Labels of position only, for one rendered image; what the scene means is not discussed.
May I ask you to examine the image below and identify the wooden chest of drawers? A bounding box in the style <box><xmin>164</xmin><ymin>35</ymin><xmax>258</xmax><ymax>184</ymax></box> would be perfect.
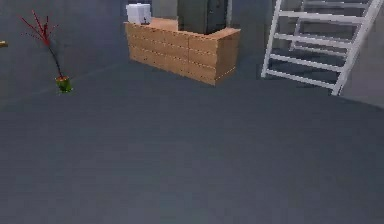
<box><xmin>124</xmin><ymin>17</ymin><xmax>242</xmax><ymax>87</ymax></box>

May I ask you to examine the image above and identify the dark grey safe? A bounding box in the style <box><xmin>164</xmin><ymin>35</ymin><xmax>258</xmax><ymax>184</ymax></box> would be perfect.
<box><xmin>176</xmin><ymin>0</ymin><xmax>230</xmax><ymax>36</ymax></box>

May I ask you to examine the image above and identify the white box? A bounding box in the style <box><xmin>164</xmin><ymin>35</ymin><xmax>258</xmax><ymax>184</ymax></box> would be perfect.
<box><xmin>125</xmin><ymin>2</ymin><xmax>153</xmax><ymax>26</ymax></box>

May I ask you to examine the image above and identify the white ladder shelf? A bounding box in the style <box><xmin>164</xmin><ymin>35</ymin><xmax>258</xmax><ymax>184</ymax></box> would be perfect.
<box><xmin>260</xmin><ymin>0</ymin><xmax>384</xmax><ymax>97</ymax></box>

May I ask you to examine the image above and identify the red plant in green pot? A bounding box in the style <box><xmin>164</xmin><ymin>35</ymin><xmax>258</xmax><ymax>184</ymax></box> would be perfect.
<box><xmin>19</xmin><ymin>9</ymin><xmax>74</xmax><ymax>95</ymax></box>

